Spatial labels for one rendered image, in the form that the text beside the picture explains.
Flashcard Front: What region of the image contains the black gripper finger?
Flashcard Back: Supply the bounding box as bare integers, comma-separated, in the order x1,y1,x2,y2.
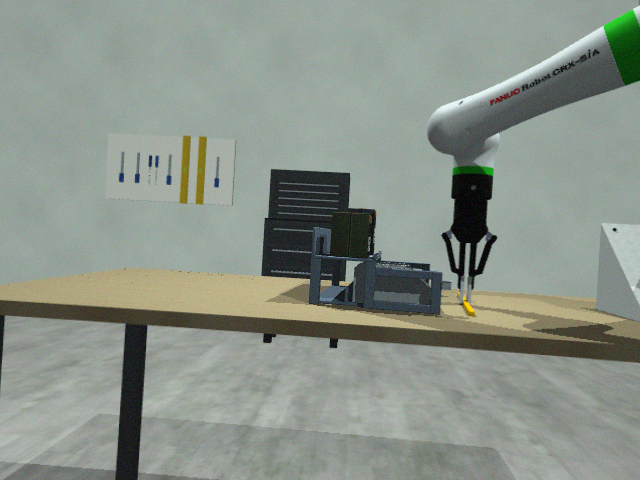
442,229,467,304
467,229,497,305

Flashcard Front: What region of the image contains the yellow bar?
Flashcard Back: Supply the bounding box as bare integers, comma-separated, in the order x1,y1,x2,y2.
463,296,475,317

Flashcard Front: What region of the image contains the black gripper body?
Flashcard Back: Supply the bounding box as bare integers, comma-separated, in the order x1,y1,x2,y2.
451,199,488,244

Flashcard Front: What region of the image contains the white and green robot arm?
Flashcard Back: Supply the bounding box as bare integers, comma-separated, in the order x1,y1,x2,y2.
427,6,640,200

